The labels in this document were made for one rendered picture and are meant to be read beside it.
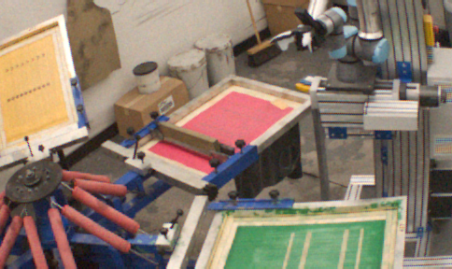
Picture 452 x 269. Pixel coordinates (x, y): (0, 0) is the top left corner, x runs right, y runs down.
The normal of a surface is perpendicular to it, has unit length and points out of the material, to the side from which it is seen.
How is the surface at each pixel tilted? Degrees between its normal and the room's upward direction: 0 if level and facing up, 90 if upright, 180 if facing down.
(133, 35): 90
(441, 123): 90
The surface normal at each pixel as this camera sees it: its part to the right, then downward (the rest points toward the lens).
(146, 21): 0.72, 0.24
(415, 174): -0.31, 0.54
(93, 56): 0.35, 0.44
